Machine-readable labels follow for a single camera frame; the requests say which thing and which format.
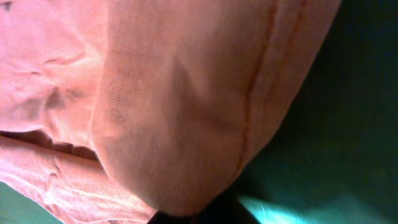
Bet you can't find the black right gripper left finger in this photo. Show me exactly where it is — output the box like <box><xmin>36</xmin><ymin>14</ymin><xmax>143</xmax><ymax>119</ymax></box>
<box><xmin>147</xmin><ymin>212</ymin><xmax>198</xmax><ymax>224</ymax></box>

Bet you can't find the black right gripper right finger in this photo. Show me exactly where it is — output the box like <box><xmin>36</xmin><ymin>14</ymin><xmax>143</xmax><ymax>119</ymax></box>
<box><xmin>198</xmin><ymin>191</ymin><xmax>259</xmax><ymax>224</ymax></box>

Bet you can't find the orange red t-shirt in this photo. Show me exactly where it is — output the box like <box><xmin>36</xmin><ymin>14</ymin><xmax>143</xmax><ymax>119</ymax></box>
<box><xmin>1</xmin><ymin>0</ymin><xmax>340</xmax><ymax>223</ymax></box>

